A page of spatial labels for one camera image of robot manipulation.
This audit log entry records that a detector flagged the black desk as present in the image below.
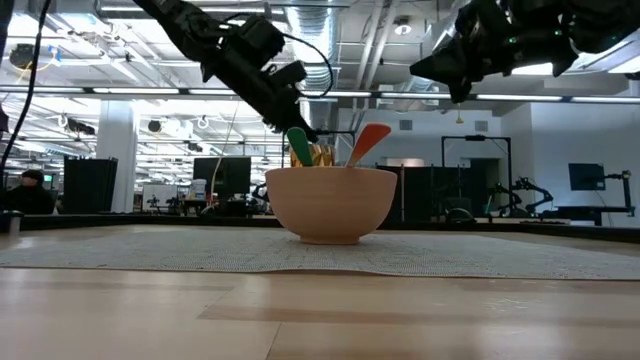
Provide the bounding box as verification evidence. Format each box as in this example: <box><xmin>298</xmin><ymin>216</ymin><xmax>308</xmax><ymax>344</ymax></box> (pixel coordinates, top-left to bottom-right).
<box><xmin>553</xmin><ymin>203</ymin><xmax>637</xmax><ymax>227</ymax></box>

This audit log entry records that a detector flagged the gold faceted cup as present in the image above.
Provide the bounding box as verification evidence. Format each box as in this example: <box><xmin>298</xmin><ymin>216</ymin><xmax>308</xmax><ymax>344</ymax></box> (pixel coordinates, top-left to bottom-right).
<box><xmin>289</xmin><ymin>143</ymin><xmax>337</xmax><ymax>169</ymax></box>

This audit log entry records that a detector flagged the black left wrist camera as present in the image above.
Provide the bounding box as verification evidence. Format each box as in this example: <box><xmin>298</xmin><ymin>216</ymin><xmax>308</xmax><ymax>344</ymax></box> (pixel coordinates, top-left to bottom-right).
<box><xmin>237</xmin><ymin>14</ymin><xmax>287</xmax><ymax>59</ymax></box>

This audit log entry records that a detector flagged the beige bowl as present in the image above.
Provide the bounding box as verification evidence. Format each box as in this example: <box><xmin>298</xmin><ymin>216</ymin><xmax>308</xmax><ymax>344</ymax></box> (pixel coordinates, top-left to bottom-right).
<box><xmin>264</xmin><ymin>165</ymin><xmax>399</xmax><ymax>246</ymax></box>

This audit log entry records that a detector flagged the whiteboard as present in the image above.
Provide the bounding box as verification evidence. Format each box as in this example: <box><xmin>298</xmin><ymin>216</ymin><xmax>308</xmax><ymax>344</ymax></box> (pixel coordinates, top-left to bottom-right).
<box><xmin>141</xmin><ymin>182</ymin><xmax>179</xmax><ymax>212</ymax></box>

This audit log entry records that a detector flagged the silver ventilation duct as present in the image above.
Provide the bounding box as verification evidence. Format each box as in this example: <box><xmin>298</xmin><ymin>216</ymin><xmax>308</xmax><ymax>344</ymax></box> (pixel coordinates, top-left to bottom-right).
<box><xmin>283</xmin><ymin>0</ymin><xmax>343</xmax><ymax>132</ymax></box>

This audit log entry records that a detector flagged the black table frame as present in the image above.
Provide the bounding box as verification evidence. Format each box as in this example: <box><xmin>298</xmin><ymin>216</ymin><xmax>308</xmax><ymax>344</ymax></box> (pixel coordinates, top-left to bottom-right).
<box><xmin>0</xmin><ymin>212</ymin><xmax>640</xmax><ymax>245</ymax></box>

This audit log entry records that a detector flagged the orange utensil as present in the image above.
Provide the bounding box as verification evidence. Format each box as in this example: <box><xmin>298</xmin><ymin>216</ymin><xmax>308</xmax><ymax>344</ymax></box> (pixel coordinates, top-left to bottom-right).
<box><xmin>344</xmin><ymin>122</ymin><xmax>393</xmax><ymax>169</ymax></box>

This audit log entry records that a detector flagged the black partition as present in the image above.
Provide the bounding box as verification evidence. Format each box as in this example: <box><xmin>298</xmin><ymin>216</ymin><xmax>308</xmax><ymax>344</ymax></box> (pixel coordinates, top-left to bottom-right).
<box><xmin>374</xmin><ymin>163</ymin><xmax>490</xmax><ymax>224</ymax></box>

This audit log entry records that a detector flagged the white pillar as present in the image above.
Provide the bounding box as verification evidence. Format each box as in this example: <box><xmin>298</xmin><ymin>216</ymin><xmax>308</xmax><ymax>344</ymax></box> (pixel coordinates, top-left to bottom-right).
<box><xmin>95</xmin><ymin>99</ymin><xmax>139</xmax><ymax>214</ymax></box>

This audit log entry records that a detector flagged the black metal stand frame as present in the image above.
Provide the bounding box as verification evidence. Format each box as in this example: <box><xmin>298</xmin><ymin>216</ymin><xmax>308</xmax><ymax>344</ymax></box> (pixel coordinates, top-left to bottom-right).
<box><xmin>440</xmin><ymin>134</ymin><xmax>513</xmax><ymax>217</ymax></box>

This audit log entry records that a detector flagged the person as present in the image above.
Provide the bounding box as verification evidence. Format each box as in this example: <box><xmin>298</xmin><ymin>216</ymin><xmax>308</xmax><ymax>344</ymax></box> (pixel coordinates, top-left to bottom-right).
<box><xmin>0</xmin><ymin>169</ymin><xmax>57</xmax><ymax>217</ymax></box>

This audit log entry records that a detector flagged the black screen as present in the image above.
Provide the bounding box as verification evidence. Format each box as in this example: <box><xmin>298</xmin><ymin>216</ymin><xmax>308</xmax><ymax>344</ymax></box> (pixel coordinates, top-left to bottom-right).
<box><xmin>192</xmin><ymin>155</ymin><xmax>253</xmax><ymax>202</ymax></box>

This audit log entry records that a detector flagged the black hanging cable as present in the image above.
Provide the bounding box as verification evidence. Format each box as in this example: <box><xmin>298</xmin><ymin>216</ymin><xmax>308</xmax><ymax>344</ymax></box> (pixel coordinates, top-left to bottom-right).
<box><xmin>0</xmin><ymin>0</ymin><xmax>52</xmax><ymax>174</ymax></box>

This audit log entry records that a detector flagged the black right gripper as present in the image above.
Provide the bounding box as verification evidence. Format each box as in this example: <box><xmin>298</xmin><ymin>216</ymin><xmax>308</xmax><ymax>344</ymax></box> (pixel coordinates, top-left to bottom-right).
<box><xmin>409</xmin><ymin>0</ymin><xmax>580</xmax><ymax>104</ymax></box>

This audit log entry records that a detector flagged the grey post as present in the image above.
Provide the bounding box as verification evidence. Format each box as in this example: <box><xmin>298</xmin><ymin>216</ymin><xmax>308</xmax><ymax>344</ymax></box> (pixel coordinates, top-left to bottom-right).
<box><xmin>0</xmin><ymin>209</ymin><xmax>25</xmax><ymax>237</ymax></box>

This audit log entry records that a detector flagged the black camera cable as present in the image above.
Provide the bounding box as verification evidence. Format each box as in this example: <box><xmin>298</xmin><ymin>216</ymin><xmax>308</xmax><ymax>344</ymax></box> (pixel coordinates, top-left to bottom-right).
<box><xmin>281</xmin><ymin>31</ymin><xmax>335</xmax><ymax>99</ymax></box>

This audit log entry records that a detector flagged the grey woven mat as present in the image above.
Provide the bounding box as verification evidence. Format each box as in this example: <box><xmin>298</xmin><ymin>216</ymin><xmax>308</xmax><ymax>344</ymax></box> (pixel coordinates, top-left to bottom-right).
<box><xmin>0</xmin><ymin>227</ymin><xmax>640</xmax><ymax>282</ymax></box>

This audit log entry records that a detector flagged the black monitor on arm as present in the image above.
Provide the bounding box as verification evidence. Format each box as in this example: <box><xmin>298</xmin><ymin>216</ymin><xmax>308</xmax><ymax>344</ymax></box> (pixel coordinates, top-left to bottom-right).
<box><xmin>567</xmin><ymin>162</ymin><xmax>636</xmax><ymax>217</ymax></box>

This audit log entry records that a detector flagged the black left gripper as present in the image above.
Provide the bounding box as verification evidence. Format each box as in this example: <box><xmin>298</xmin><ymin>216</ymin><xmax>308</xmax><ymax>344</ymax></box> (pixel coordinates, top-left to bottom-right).
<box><xmin>201</xmin><ymin>37</ymin><xmax>320</xmax><ymax>144</ymax></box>

